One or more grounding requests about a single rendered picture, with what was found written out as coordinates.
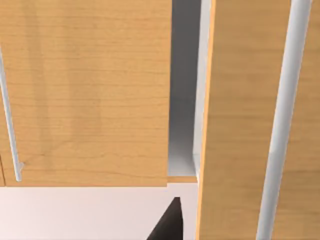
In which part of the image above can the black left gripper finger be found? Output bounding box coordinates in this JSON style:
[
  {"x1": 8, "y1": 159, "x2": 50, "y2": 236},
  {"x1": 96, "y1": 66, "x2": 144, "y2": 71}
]
[{"x1": 145, "y1": 196, "x2": 184, "y2": 240}]

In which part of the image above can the wooden cupboard with grey inside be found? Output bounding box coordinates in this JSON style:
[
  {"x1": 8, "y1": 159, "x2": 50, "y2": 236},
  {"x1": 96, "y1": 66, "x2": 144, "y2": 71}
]
[{"x1": 165, "y1": 0, "x2": 213, "y2": 184}]

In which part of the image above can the open wooden cupboard door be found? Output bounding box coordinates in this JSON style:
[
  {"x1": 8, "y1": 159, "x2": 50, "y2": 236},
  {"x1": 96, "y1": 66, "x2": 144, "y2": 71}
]
[{"x1": 195, "y1": 0, "x2": 320, "y2": 240}]

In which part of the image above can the thick metal door handle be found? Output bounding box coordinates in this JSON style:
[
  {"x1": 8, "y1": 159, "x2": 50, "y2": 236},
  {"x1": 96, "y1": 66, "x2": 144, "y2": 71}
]
[{"x1": 254, "y1": 0, "x2": 313, "y2": 240}]

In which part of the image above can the thin metal door handle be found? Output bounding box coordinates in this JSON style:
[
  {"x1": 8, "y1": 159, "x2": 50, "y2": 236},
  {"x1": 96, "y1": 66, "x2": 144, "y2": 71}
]
[{"x1": 0, "y1": 47, "x2": 25, "y2": 182}]

